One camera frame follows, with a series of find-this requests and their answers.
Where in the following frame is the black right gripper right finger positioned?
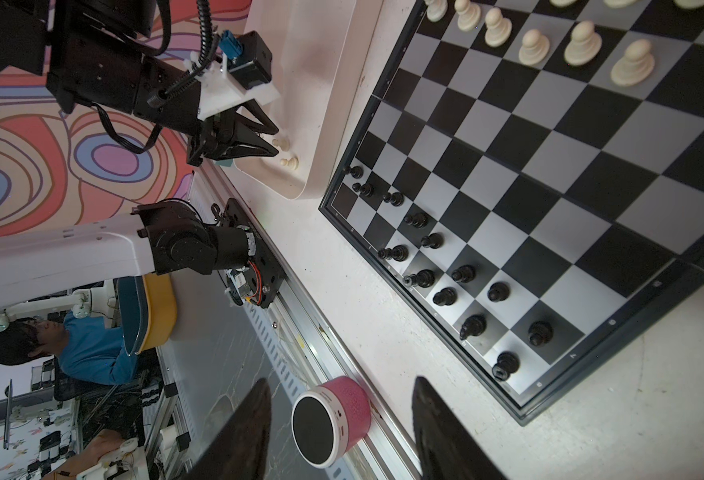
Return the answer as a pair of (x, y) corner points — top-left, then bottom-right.
(412, 376), (505, 480)

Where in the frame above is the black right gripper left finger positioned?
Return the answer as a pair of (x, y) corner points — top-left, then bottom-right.
(183, 378), (272, 480)

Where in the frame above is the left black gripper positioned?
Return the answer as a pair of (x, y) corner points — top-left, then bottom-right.
(46, 25), (279, 166)

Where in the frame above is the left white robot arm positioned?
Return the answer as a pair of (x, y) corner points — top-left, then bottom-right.
(0, 198), (286, 309)

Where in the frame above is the black white chess board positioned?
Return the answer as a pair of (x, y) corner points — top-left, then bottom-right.
(320, 1), (704, 425)

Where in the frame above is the white pawn in tray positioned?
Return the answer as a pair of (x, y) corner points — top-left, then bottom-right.
(280, 156), (299, 171)
(271, 137), (291, 151)

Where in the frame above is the black pink round speaker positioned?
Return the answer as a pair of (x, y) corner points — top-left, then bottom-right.
(291, 376), (372, 469)

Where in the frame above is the white plastic tray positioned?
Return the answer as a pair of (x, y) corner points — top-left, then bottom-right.
(223, 1), (382, 200)

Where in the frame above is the yellow teal chair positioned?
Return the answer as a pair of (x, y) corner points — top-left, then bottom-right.
(117, 273), (178, 356)

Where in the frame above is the person in blue shirt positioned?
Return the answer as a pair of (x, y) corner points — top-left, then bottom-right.
(0, 314), (139, 386)

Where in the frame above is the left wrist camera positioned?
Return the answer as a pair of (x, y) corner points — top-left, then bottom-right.
(219, 30), (273, 90)

